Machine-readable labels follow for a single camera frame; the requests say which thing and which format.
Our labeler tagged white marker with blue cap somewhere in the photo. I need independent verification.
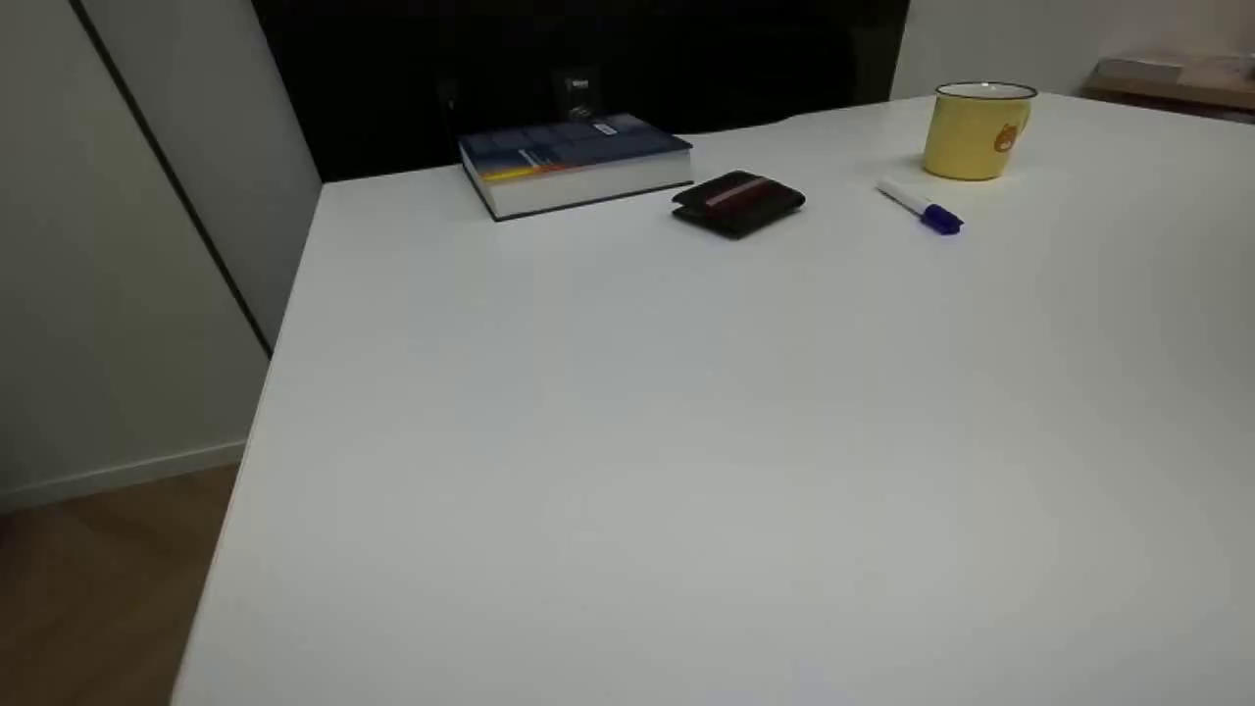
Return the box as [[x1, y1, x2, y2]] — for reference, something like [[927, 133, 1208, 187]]
[[873, 176, 968, 238]]

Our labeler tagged yellow enamel mug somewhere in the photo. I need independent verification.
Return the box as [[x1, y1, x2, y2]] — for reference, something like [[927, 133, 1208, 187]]
[[923, 79, 1042, 184]]

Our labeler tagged black wallet with red stripe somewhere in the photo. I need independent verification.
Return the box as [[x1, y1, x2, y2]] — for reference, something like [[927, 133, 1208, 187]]
[[668, 168, 807, 242]]

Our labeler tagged thick blue hardcover book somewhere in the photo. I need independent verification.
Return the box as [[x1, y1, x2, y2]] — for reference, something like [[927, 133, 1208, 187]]
[[456, 111, 700, 222]]

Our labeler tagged dark cabinet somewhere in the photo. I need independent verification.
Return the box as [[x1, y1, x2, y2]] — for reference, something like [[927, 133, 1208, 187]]
[[250, 0, 915, 184]]

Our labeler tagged light wooden shelf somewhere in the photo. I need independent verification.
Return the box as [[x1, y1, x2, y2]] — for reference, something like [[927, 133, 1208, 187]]
[[1077, 40, 1255, 128]]

